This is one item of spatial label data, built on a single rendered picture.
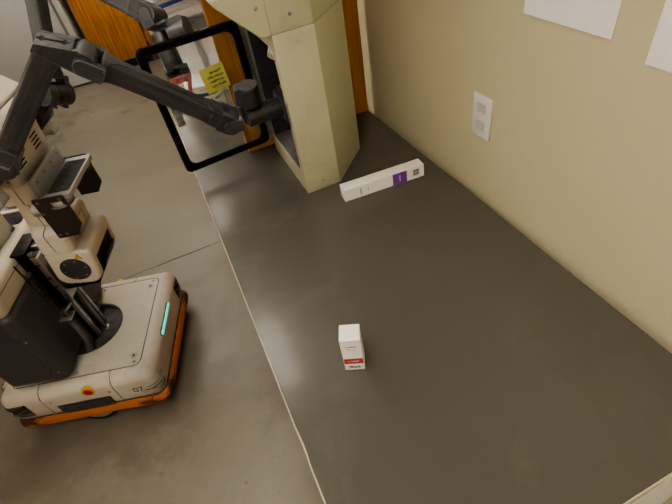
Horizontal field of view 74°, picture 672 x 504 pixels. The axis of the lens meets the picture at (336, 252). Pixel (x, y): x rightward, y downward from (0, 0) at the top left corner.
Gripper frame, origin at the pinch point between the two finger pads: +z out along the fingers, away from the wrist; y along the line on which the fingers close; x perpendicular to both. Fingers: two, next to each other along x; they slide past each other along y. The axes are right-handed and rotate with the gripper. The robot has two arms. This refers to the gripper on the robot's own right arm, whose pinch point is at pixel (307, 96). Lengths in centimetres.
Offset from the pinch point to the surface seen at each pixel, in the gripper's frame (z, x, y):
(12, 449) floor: -158, 119, 19
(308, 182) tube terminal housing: -9.4, 19.3, -14.0
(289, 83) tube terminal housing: -8.6, -11.5, -13.5
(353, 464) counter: -35, 22, -93
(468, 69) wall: 32.4, -9.2, -33.2
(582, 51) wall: 32, -23, -65
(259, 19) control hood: -12.4, -27.9, -13.1
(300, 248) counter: -21.7, 23.0, -35.8
